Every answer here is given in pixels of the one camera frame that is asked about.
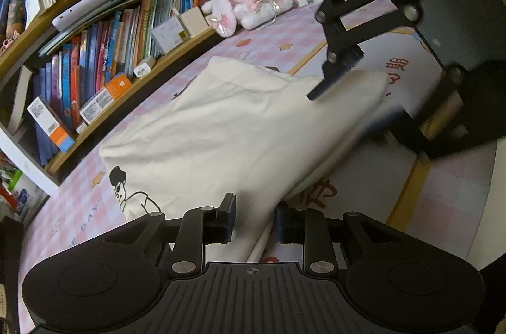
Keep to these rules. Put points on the pink checkered table mat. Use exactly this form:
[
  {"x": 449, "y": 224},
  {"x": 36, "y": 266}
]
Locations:
[{"x": 385, "y": 282}]

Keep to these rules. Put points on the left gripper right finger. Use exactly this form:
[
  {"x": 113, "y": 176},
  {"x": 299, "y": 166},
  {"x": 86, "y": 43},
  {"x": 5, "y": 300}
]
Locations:
[{"x": 309, "y": 229}]

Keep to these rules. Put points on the row of colourful books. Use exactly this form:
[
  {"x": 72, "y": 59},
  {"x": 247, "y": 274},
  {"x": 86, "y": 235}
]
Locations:
[{"x": 71, "y": 66}]

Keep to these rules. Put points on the white phone charger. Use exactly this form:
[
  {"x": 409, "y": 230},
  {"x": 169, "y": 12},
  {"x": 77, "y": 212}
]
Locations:
[{"x": 144, "y": 67}]

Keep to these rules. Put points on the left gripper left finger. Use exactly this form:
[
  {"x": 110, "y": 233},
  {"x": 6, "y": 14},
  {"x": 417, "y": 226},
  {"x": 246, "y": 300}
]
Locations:
[{"x": 192, "y": 233}]

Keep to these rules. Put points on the lying orange white box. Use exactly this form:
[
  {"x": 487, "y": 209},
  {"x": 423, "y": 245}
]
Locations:
[{"x": 106, "y": 96}]

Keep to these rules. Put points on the white wooden bookshelf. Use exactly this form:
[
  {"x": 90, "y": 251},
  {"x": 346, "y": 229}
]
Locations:
[{"x": 19, "y": 131}]

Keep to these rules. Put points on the cream t-shirt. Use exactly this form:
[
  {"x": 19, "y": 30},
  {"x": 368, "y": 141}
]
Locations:
[{"x": 243, "y": 129}]

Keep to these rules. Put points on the white tablet on books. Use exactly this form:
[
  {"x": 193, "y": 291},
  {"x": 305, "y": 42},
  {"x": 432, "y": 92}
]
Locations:
[{"x": 80, "y": 11}]

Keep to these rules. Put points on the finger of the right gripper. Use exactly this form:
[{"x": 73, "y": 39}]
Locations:
[
  {"x": 343, "y": 51},
  {"x": 437, "y": 130}
]

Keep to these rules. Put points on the pastel sticky note cube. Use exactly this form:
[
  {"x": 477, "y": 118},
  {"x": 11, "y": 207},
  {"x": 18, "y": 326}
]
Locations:
[{"x": 169, "y": 34}]

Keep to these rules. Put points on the white green-lid pen tub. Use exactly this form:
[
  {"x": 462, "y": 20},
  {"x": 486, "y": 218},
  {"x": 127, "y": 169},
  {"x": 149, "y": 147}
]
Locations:
[{"x": 26, "y": 194}]

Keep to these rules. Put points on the tall orange white box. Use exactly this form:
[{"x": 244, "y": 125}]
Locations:
[{"x": 50, "y": 124}]

